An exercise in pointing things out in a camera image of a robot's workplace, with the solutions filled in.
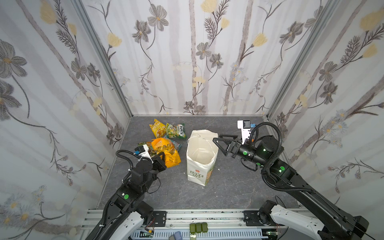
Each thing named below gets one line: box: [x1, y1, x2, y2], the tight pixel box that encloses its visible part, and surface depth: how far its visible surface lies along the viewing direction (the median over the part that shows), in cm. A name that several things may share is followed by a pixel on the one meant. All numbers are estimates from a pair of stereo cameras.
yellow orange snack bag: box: [151, 137, 182, 168], surface depth 71 cm
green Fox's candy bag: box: [165, 123, 187, 139], surface depth 107 cm
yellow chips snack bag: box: [149, 119, 166, 139], surface depth 109 cm
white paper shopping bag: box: [186, 129, 219, 186], surface depth 78 cm
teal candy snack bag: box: [170, 139, 182, 152], surface depth 101 cm
